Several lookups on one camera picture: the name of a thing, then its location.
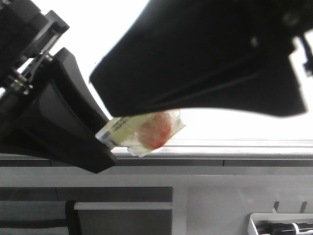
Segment black marker in tray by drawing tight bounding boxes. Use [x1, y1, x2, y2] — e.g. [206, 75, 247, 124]
[256, 222, 313, 235]

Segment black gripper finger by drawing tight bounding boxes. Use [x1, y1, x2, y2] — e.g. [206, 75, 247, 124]
[0, 48, 116, 173]
[90, 0, 308, 117]

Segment white whiteboard with metal frame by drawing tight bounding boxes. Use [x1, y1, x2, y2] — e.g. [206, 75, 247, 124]
[0, 0, 313, 160]

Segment dark cabinet panel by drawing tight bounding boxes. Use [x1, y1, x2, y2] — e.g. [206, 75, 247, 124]
[0, 187, 173, 235]

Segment white taped whiteboard marker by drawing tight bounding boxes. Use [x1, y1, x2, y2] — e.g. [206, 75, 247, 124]
[95, 109, 185, 157]

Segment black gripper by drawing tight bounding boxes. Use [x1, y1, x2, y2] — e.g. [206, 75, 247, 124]
[0, 0, 69, 94]

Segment white marker tray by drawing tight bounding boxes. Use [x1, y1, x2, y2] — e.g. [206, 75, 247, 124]
[247, 213, 313, 235]

